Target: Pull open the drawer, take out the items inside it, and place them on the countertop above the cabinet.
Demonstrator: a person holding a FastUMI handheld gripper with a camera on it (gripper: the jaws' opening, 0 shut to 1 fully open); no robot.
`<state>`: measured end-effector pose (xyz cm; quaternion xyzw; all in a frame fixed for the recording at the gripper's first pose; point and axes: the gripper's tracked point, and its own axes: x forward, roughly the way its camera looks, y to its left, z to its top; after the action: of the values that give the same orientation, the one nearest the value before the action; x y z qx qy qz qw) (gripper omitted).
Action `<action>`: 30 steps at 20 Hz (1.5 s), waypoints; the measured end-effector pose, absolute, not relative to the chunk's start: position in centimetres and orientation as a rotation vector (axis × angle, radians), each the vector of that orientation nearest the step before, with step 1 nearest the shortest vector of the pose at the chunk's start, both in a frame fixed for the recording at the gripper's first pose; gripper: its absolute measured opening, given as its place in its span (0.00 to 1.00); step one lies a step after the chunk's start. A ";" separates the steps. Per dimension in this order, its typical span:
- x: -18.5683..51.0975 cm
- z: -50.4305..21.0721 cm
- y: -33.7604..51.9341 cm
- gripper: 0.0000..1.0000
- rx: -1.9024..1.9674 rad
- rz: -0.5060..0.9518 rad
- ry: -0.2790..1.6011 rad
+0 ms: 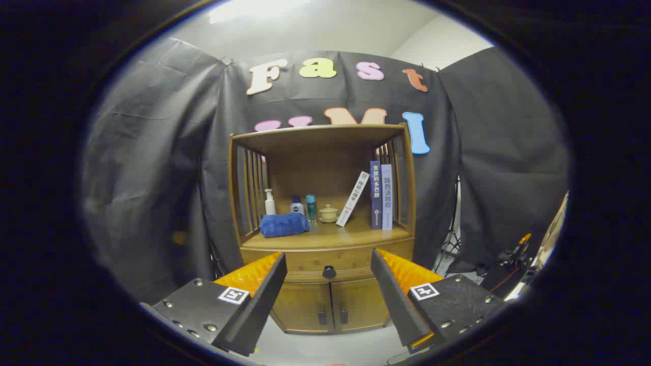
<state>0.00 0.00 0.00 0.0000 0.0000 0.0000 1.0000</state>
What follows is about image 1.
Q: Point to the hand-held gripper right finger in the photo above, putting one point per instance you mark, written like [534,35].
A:
[394,300]

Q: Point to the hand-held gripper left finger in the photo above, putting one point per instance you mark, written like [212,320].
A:
[264,300]

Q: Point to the wooden drawer with black knob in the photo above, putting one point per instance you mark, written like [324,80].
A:
[325,256]

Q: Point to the wooden cabinet door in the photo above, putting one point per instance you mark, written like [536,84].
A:
[361,302]
[305,305]

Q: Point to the wooden countertop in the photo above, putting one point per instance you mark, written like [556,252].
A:
[356,231]

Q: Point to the wooden cabinet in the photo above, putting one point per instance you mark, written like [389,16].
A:
[305,147]

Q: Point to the blue folded towel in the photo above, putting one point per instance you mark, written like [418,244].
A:
[282,225]

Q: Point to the black tripod stand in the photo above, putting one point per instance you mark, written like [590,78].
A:
[450,239]

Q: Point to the white pump bottle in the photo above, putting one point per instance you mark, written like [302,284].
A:
[270,206]

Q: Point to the white bottle with blue cap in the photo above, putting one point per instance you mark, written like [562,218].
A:
[297,207]

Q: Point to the pale purple book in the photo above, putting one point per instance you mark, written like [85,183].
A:
[387,198]

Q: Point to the clear blue bottle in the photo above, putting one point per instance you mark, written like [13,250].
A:
[311,208]

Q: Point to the dark blue book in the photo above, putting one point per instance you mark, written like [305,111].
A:
[376,198]

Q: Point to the beige lidded teacup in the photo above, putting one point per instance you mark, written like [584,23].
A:
[328,213]

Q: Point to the white book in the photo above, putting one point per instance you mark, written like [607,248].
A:
[353,198]

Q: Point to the black equipment with orange clamp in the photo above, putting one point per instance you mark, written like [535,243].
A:
[508,259]

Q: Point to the black backdrop cloth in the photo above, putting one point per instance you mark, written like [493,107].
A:
[152,178]

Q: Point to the pale slanted board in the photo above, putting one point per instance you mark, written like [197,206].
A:
[552,239]

